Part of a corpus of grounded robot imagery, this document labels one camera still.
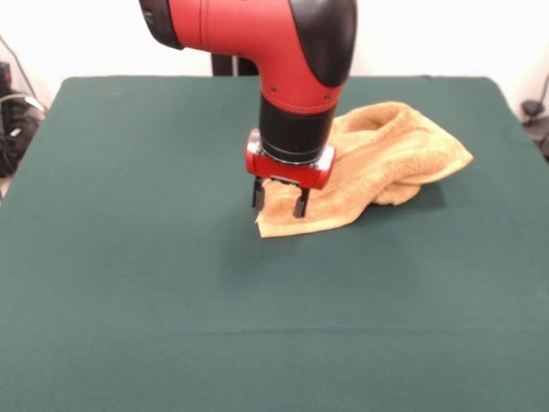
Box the orange terry towel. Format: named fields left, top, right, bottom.
left=253, top=100, right=474, bottom=239

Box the dark green table cloth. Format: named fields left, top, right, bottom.
left=0, top=76, right=549, bottom=412

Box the black cable pile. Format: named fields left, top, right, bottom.
left=0, top=90, right=47, bottom=178

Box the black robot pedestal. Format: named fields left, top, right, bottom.
left=210, top=51, right=258, bottom=77

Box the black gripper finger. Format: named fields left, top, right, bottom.
left=293, top=185, right=310, bottom=219
left=250, top=175, right=266, bottom=211

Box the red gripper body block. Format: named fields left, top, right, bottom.
left=244, top=127, right=337, bottom=191

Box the black floor device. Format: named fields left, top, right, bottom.
left=521, top=99, right=549, bottom=162

